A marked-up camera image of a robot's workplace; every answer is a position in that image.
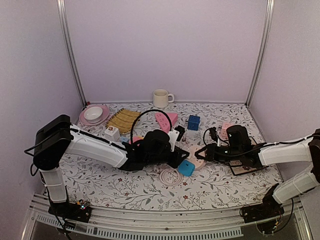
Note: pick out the pink plate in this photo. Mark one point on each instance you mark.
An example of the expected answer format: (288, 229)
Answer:
(105, 115)

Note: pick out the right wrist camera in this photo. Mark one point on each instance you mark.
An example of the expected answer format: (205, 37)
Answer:
(214, 136)

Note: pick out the floral square plate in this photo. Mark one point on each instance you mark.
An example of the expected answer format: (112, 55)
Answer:
(243, 168)

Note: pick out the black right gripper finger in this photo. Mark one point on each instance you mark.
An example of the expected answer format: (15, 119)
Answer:
(200, 150)
(201, 157)

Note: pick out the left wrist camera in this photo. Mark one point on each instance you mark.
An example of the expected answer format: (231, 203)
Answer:
(175, 135)

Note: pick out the white bowl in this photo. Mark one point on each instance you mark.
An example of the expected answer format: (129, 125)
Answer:
(92, 114)

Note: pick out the pink triangular power socket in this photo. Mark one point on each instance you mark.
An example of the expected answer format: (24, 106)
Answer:
(163, 121)

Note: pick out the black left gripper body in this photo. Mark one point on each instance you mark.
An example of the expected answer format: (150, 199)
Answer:
(154, 159)

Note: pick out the small pink cube socket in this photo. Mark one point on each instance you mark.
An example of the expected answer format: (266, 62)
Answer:
(223, 130)

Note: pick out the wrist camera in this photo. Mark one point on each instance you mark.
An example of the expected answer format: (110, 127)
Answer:
(175, 135)
(214, 136)

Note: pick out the woven bamboo tray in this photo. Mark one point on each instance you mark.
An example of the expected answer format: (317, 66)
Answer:
(123, 120)

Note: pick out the dark blue cube socket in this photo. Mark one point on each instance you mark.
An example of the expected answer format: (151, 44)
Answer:
(193, 123)

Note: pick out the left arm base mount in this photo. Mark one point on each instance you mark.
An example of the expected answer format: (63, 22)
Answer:
(71, 211)

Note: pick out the light blue plug adapter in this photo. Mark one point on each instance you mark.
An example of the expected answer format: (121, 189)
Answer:
(124, 139)

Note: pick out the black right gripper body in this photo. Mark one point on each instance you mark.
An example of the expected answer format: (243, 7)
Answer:
(234, 154)

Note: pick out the cyan square plug adapter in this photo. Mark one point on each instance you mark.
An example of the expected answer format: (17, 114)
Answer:
(186, 168)

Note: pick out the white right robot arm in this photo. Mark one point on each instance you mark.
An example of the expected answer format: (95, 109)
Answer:
(306, 149)

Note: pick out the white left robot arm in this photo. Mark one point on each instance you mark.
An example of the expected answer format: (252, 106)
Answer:
(60, 137)

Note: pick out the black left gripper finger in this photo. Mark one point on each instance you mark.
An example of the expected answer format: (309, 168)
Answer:
(183, 153)
(177, 160)

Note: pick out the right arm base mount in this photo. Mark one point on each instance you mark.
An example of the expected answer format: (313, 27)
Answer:
(269, 208)

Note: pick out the white power strip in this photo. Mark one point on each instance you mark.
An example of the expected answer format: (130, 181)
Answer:
(112, 133)

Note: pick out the pink plug adapter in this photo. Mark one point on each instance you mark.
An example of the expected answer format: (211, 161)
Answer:
(136, 138)

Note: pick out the cream ceramic mug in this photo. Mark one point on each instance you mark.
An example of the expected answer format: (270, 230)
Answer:
(161, 98)

